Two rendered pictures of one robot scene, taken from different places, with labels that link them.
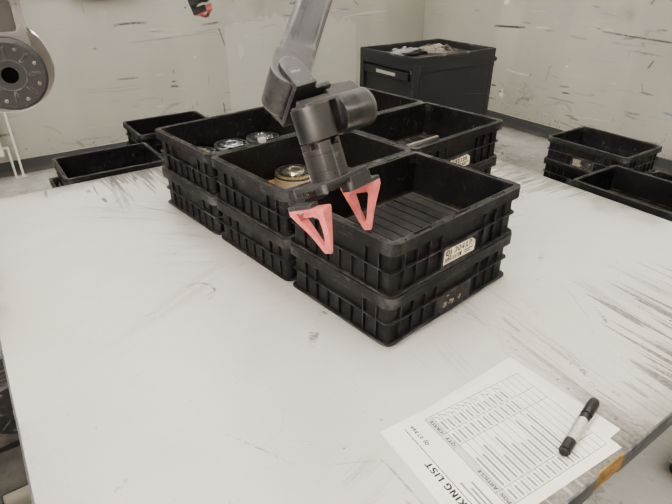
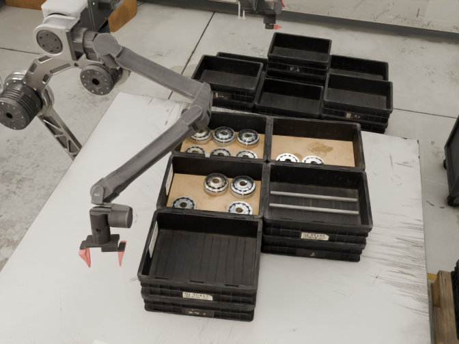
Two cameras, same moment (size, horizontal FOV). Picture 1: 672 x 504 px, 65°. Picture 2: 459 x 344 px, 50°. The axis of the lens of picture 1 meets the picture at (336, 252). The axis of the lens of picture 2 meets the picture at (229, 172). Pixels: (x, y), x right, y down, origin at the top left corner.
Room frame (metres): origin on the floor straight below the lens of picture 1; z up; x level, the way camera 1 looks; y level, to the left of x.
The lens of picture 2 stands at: (0.37, -0.93, 2.32)
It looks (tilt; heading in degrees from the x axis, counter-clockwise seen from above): 45 degrees down; 46
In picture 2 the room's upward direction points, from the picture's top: 2 degrees clockwise
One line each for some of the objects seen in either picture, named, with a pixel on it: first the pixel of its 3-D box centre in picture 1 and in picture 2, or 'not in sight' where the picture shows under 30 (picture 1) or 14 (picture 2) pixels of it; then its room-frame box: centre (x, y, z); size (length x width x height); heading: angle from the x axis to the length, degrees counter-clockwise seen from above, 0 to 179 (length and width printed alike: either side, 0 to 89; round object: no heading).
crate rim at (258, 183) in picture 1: (312, 157); (213, 185); (1.22, 0.06, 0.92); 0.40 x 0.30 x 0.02; 132
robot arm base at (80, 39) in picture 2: not in sight; (85, 41); (1.01, 0.46, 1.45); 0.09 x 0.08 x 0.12; 35
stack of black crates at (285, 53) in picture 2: (175, 163); (296, 75); (2.68, 0.86, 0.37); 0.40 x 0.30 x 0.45; 125
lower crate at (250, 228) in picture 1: (314, 216); not in sight; (1.22, 0.06, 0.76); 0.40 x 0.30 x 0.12; 132
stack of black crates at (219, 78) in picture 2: (119, 207); (227, 100); (2.12, 0.96, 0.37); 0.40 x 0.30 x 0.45; 125
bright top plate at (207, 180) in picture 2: (294, 171); (216, 181); (1.28, 0.11, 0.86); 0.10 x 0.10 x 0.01
